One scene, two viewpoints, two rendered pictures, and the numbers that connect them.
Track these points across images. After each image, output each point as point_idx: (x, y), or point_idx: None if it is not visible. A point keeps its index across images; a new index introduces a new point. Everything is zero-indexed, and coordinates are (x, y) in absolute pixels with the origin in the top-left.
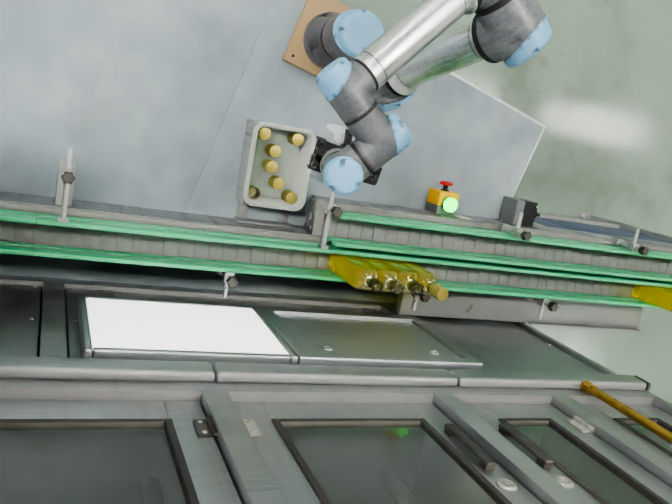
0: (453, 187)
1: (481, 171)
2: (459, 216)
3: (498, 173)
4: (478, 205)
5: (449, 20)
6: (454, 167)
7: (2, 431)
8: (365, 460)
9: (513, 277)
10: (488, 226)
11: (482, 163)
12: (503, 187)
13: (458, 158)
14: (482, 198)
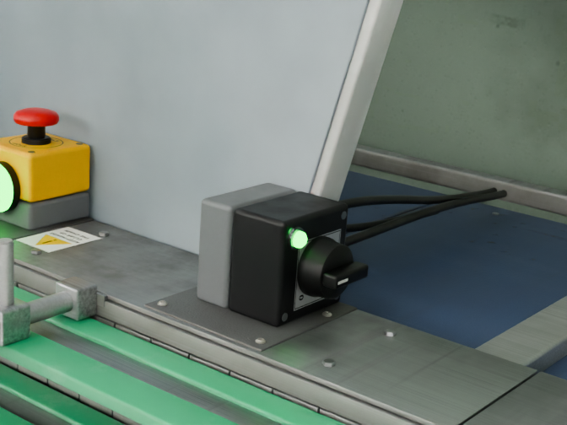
0: (110, 136)
1: (185, 81)
2: (63, 235)
3: (244, 90)
4: (194, 209)
5: None
6: (102, 65)
7: None
8: None
9: None
10: (45, 282)
11: (183, 50)
12: (271, 147)
13: (108, 33)
14: (202, 185)
